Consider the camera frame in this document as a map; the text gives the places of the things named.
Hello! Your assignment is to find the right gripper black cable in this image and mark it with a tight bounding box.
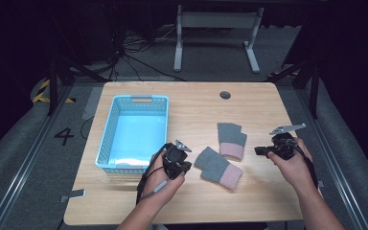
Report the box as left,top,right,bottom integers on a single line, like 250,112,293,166
287,139,319,189

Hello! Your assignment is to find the black metal stand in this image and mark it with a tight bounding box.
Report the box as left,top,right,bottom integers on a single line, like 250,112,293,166
267,57,321,120
45,57,110,117

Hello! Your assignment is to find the person's right hand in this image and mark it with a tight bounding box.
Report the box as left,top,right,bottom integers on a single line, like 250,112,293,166
266,137,316,194

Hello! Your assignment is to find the metal floor rail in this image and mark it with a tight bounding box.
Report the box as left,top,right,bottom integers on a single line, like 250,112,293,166
294,88,368,230
0,85,75,230

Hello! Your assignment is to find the grey pink sock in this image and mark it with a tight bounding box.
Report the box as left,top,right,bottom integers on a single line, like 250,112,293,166
217,122,248,162
193,146,244,192

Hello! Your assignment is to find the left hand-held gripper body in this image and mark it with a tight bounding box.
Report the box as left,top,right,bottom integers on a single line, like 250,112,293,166
162,139,193,172

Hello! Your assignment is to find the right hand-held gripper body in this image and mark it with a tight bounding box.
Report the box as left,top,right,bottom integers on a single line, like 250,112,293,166
268,123,308,161

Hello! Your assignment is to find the white metal desk frame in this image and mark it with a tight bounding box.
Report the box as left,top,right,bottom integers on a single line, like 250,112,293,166
172,4,265,74

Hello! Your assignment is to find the thin black floor cable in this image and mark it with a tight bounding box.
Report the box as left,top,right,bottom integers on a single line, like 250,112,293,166
79,116,96,141

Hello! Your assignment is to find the grey metal bracket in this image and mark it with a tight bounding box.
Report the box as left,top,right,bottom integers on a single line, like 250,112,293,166
58,188,87,204

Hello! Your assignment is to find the blue plastic basket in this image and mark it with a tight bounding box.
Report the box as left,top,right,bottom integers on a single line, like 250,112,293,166
95,94,170,174

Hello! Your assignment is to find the grey cable sleeve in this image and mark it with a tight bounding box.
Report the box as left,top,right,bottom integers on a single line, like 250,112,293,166
152,179,170,195

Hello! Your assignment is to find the person's left hand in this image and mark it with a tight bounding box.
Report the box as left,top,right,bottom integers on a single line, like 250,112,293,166
141,150,187,206

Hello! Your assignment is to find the bundle of black floor cables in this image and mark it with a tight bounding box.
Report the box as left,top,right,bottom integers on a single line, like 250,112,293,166
107,24,187,82

